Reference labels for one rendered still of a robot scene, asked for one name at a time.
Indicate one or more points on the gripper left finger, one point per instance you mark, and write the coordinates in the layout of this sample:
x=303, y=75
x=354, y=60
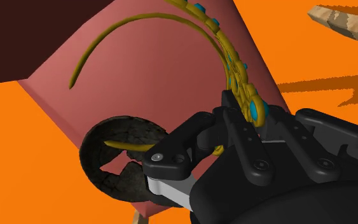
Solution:
x=172, y=145

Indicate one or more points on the gold tiara with blue gems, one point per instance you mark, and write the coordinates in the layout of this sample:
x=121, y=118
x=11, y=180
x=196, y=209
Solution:
x=243, y=93

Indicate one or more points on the light wooden furniture piece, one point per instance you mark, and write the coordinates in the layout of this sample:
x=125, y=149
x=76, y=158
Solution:
x=346, y=23

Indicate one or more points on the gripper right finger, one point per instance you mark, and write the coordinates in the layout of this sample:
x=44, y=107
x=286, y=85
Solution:
x=321, y=145

